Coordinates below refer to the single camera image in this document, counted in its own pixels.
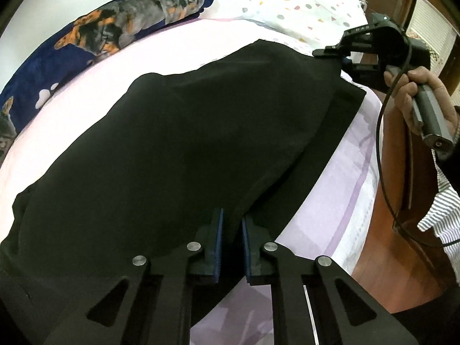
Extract black cable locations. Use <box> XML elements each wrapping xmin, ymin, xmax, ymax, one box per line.
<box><xmin>375</xmin><ymin>36</ymin><xmax>460</xmax><ymax>248</ymax></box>

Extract black pants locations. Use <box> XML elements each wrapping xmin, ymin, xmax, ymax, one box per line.
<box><xmin>0</xmin><ymin>39</ymin><xmax>367</xmax><ymax>345</ymax></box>

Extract blue dog-print pillow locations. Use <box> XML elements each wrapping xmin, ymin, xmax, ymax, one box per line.
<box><xmin>0</xmin><ymin>0</ymin><xmax>218</xmax><ymax>166</ymax></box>

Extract white polka-dot pillow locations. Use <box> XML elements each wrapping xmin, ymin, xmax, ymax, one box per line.
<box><xmin>241</xmin><ymin>0</ymin><xmax>367</xmax><ymax>56</ymax></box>

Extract person's striped shirt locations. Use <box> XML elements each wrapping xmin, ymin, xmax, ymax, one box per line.
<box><xmin>417</xmin><ymin>144</ymin><xmax>460</xmax><ymax>295</ymax></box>

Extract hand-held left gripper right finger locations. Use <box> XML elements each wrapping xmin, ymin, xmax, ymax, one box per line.
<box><xmin>241</xmin><ymin>216</ymin><xmax>421</xmax><ymax>345</ymax></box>

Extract pink purple-checked bed sheet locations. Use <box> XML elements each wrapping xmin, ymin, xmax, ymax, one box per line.
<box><xmin>0</xmin><ymin>17</ymin><xmax>383</xmax><ymax>345</ymax></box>

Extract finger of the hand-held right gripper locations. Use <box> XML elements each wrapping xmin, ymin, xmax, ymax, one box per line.
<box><xmin>340</xmin><ymin>55</ymin><xmax>387</xmax><ymax>89</ymax></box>
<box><xmin>312</xmin><ymin>25</ymin><xmax>376</xmax><ymax>59</ymax></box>

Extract person's right hand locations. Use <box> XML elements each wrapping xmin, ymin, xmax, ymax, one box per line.
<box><xmin>384</xmin><ymin>65</ymin><xmax>459</xmax><ymax>138</ymax></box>

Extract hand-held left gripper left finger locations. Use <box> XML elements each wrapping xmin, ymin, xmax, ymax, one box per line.
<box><xmin>43</xmin><ymin>208</ymin><xmax>225</xmax><ymax>345</ymax></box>

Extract white slatted window blind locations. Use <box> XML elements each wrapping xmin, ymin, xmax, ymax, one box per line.
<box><xmin>410</xmin><ymin>0</ymin><xmax>457</xmax><ymax>65</ymax></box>

